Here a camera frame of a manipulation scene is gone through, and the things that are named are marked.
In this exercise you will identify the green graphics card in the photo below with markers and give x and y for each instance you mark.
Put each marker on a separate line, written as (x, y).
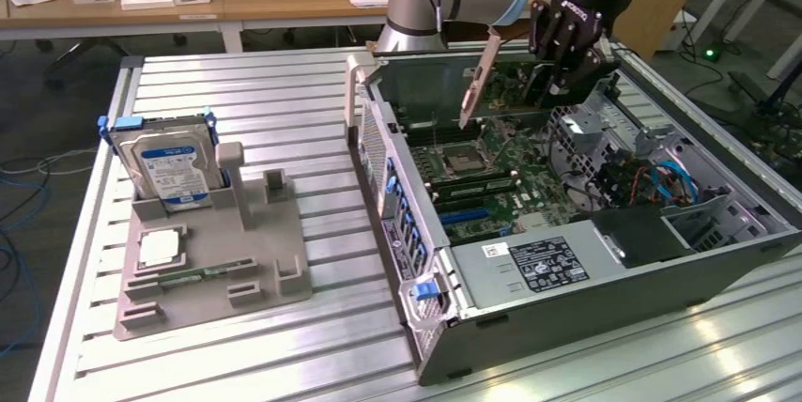
(501, 87)

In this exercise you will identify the metal disk bay cage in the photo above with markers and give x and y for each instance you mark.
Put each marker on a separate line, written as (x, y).
(586, 139)

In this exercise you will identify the green indicator light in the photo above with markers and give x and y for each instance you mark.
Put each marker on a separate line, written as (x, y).
(710, 53)

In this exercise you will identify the CPU socket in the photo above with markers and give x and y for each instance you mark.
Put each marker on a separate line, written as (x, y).
(466, 159)

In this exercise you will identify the green motherboard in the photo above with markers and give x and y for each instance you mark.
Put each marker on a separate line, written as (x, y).
(526, 190)

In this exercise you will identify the installed black RAM sticks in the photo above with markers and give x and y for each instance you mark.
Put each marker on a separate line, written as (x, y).
(477, 187)

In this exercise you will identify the black plastic shroud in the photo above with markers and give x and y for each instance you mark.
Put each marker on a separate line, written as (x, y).
(640, 237)

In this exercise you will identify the blue expansion slot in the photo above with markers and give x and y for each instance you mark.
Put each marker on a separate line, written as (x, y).
(465, 217)

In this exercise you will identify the grey power supply unit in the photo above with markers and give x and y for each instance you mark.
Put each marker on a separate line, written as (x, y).
(501, 280)

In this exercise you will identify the open grey PC case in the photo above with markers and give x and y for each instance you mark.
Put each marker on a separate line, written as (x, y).
(563, 322)

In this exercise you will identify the blue case latch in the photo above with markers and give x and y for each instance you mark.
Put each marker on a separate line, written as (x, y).
(425, 290)

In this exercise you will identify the silver hard disk, blue label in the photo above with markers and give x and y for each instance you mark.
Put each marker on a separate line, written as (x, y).
(170, 172)

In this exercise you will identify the hard drive with blue caddy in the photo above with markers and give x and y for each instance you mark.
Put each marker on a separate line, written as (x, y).
(128, 122)

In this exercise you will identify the green RAM stick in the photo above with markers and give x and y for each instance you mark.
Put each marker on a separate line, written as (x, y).
(194, 273)

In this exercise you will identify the silver CPU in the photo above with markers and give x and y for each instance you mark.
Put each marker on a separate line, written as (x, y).
(159, 249)

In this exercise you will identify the grey parts rack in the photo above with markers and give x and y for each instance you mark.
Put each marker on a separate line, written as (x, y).
(213, 298)

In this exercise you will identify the black chair base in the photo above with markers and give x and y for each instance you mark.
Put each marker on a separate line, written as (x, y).
(68, 52)

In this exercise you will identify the white table frame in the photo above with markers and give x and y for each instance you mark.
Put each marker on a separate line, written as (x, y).
(786, 57)

